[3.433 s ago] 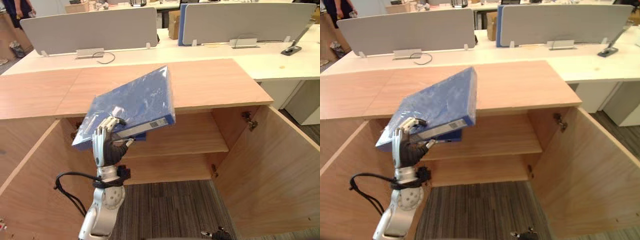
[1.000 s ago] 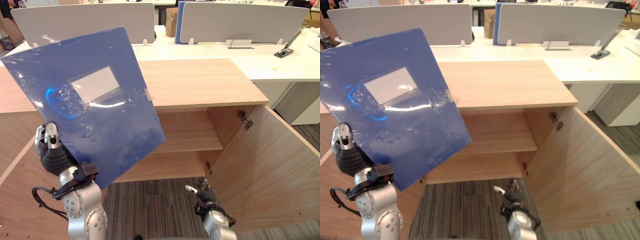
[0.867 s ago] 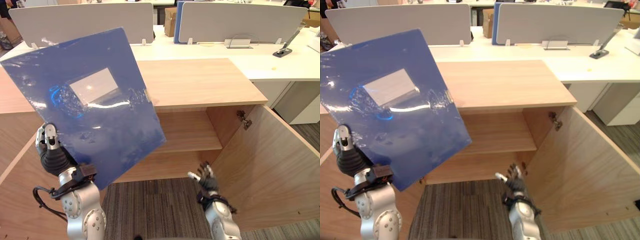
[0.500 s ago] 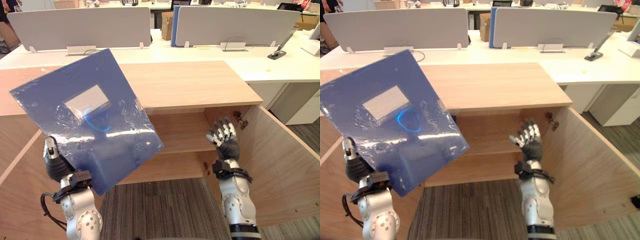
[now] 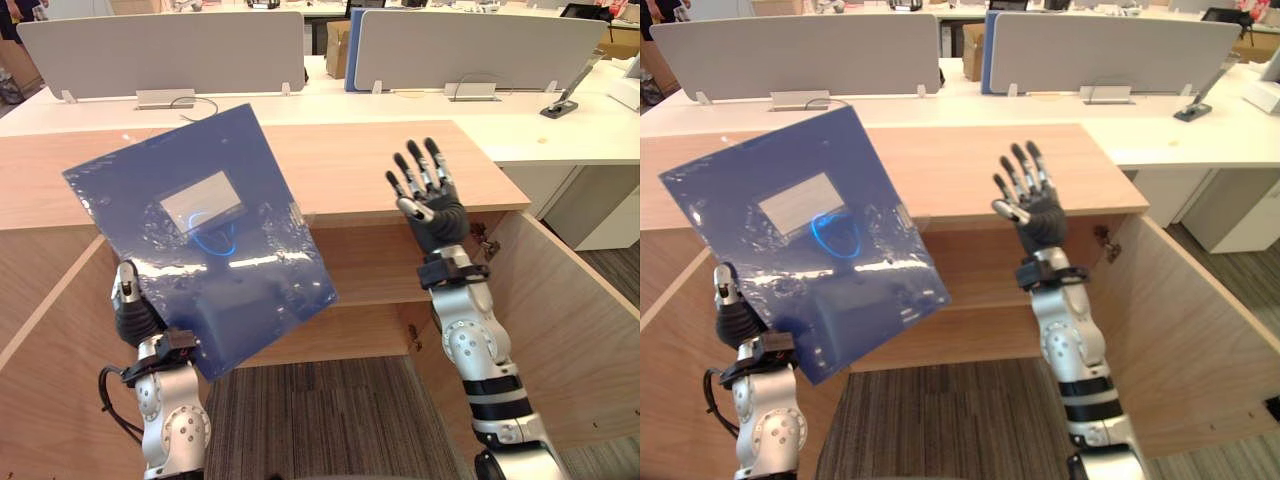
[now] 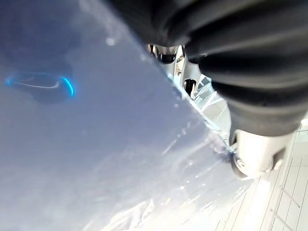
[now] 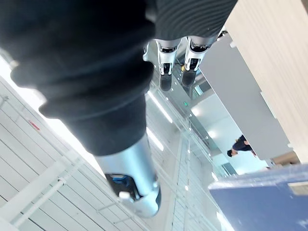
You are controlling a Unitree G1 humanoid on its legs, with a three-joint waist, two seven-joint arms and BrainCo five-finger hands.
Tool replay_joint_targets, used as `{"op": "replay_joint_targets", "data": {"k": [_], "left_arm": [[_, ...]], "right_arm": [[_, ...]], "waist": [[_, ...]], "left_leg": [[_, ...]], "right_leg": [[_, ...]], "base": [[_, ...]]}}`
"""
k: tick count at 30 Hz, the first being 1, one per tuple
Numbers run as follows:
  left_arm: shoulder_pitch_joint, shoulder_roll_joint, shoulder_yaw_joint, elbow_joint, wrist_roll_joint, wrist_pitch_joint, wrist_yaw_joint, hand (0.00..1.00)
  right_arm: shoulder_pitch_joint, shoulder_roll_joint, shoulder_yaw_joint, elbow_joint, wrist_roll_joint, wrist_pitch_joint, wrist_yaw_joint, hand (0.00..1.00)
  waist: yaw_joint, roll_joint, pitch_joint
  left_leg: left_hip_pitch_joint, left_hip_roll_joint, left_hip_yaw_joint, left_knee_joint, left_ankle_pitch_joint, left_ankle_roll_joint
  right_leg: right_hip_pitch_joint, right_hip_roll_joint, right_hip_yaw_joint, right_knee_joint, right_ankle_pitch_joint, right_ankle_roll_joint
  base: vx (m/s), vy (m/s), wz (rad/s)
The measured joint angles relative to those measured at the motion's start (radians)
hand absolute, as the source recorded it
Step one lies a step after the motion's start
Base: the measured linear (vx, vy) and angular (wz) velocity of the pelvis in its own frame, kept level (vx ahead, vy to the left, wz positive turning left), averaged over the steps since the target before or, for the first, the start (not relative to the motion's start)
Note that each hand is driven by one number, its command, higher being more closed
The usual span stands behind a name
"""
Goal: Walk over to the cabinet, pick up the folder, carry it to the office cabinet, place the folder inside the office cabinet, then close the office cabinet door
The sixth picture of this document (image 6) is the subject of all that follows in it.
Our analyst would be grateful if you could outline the blue folder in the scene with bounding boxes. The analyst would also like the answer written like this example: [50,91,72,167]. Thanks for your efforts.
[0,0,248,231]

